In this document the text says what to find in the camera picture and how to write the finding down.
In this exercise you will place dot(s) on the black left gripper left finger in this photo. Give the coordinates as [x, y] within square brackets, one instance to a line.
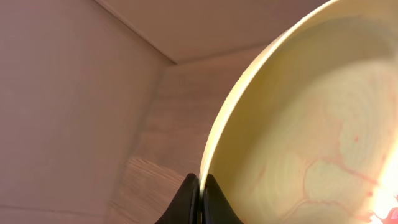
[183, 209]

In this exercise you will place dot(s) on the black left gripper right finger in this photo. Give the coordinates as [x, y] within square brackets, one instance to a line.
[216, 208]

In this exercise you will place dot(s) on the yellow plate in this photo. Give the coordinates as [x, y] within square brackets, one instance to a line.
[308, 134]

